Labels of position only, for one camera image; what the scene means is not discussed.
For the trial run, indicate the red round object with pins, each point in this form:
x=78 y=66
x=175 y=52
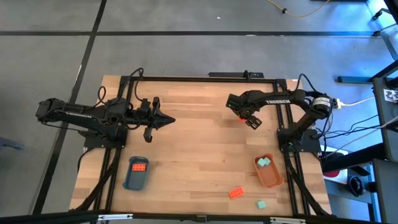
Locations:
x=332 y=173

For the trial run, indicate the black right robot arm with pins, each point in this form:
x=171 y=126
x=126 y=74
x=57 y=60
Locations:
x=280 y=101

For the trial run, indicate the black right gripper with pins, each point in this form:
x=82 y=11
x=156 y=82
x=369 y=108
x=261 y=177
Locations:
x=242 y=101

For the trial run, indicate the black table-level camera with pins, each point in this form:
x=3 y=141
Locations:
x=201 y=218

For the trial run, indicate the blue plastic bin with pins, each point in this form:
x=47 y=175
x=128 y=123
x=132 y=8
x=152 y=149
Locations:
x=135 y=182

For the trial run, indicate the black aluminium table frame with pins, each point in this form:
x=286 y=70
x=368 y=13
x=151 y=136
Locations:
x=202 y=79

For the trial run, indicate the orange plastic bin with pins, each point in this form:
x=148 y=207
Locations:
x=270 y=177

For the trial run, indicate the black flat bar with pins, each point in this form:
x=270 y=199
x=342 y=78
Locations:
x=230 y=74

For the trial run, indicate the grey cabinet with tag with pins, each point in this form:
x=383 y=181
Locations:
x=388 y=124

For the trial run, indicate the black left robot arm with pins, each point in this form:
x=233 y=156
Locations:
x=71 y=113

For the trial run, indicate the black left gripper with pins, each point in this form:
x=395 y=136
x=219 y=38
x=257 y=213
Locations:
x=146 y=113

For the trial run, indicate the black headphones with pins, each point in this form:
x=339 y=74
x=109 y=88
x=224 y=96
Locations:
x=356 y=186

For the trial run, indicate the silver metal frame bracket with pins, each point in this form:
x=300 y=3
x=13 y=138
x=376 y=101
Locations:
x=115 y=217
x=287 y=220

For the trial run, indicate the black-and-white fiducial tag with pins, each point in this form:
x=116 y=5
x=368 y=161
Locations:
x=391 y=95

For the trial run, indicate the orange studded toy brick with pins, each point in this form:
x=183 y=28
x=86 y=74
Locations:
x=139 y=167
x=236 y=193
x=241 y=119

